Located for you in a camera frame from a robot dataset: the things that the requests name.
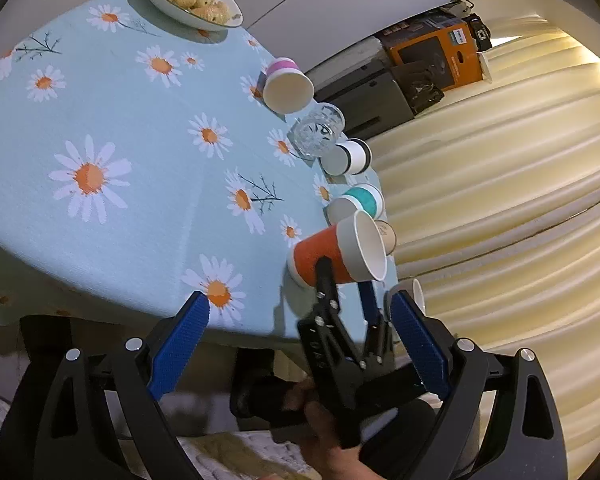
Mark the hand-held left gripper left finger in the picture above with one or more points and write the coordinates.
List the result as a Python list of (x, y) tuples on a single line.
[(180, 347)]

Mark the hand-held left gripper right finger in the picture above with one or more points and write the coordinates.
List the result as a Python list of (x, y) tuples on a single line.
[(421, 345)]

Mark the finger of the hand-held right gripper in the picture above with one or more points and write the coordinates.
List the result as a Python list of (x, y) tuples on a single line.
[(367, 302), (326, 285)]

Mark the orange paper cup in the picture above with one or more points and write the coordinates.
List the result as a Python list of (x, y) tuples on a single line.
[(320, 255)]

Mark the brown paper cup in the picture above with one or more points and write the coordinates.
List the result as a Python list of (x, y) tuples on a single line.
[(387, 235)]

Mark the teal paper cup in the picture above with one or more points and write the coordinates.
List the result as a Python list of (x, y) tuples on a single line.
[(365, 199)]

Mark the black and white paper cup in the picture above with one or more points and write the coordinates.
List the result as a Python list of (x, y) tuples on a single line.
[(352, 155)]

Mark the clear glass cup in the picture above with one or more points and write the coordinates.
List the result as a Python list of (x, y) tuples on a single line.
[(317, 130)]

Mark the pink paper cup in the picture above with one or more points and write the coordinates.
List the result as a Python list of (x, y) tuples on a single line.
[(286, 87)]

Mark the person's right hand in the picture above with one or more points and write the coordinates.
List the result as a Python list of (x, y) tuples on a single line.
[(325, 427)]

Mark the cream curtain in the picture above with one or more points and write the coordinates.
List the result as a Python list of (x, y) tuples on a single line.
[(505, 210)]

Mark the black cabinet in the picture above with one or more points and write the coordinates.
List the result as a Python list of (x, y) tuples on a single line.
[(360, 95)]

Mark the black plastic bag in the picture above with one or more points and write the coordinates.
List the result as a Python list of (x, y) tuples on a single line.
[(420, 87)]

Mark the blue daisy tablecloth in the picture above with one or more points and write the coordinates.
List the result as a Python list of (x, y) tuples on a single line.
[(130, 120)]

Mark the orange cardboard box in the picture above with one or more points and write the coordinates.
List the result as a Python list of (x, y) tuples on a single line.
[(437, 52)]

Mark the black device on box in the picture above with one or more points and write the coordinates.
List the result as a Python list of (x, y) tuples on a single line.
[(472, 27)]

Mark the pile of puffed snacks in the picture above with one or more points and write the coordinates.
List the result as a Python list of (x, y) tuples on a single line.
[(202, 1)]

